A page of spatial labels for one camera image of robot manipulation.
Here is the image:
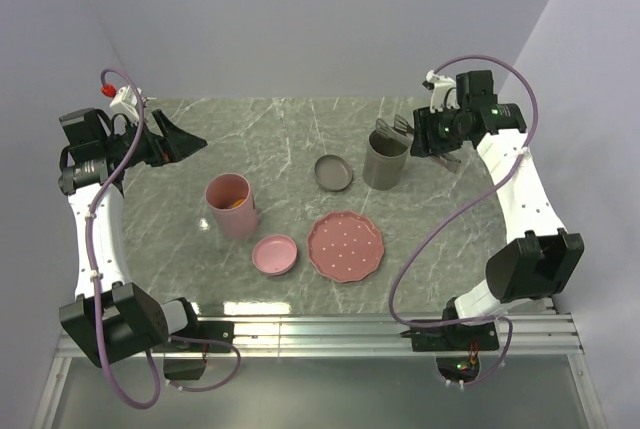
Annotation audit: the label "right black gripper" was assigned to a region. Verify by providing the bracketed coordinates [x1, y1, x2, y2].
[409, 103, 470, 158]

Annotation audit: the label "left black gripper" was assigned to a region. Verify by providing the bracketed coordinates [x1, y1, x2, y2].
[103, 109, 206, 169]

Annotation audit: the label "metal food tongs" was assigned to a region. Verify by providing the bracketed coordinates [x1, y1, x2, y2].
[375, 114, 461, 173]

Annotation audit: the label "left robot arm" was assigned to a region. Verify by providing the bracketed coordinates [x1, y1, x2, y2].
[58, 108, 207, 366]

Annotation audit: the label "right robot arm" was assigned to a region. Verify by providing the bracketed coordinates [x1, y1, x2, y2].
[410, 70, 584, 349]

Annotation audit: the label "grey cylindrical container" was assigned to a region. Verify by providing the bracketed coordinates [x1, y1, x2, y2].
[362, 131, 409, 191]

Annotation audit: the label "pink cylindrical container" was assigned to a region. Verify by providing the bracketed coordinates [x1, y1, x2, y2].
[205, 173, 259, 240]

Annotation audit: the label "grey container lid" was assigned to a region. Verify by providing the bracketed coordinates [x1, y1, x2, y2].
[313, 154, 353, 192]

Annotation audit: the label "pink dotted plate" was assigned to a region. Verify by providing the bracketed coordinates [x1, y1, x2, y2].
[307, 211, 385, 283]

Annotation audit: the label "pink container lid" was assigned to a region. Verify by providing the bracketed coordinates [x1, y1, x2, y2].
[252, 234, 298, 276]

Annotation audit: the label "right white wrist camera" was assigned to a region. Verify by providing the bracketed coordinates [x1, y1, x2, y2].
[423, 70, 459, 113]

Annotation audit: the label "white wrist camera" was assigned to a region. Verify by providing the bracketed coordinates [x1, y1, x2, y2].
[423, 70, 459, 113]
[101, 84, 146, 123]

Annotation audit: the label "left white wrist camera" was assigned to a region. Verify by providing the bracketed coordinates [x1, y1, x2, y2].
[101, 84, 146, 123]

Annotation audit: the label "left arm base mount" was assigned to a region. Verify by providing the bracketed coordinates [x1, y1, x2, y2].
[161, 321, 235, 383]

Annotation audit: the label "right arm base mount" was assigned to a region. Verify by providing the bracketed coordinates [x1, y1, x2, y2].
[400, 322, 499, 386]

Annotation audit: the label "aluminium mounting rail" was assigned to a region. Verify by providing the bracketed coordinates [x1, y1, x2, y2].
[34, 313, 606, 428]

